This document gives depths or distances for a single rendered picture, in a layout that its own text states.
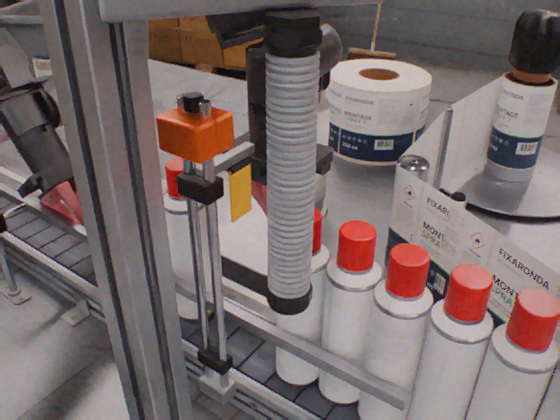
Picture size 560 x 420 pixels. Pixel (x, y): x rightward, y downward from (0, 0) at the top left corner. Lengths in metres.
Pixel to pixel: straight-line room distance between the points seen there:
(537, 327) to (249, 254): 0.46
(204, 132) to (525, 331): 0.28
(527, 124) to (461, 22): 3.97
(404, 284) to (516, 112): 0.58
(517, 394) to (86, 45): 0.39
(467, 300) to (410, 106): 0.63
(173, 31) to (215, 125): 3.91
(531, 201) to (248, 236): 0.48
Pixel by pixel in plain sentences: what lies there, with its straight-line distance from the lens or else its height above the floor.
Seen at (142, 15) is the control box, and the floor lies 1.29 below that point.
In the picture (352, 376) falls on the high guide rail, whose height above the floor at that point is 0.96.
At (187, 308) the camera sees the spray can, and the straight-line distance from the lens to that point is 0.67.
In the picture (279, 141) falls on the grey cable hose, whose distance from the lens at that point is 0.33.
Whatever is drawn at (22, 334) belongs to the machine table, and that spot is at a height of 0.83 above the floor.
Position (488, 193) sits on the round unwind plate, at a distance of 0.98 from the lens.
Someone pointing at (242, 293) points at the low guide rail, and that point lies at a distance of 0.67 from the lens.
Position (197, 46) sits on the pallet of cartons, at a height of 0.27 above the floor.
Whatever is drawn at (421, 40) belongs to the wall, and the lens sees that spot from 5.05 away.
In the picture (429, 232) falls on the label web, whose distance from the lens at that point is 0.63.
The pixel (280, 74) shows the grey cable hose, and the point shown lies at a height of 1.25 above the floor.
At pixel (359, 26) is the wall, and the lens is 5.21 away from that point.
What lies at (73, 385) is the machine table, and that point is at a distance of 0.72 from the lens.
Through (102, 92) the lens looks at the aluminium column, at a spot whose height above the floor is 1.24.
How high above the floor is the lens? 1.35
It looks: 32 degrees down
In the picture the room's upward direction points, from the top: straight up
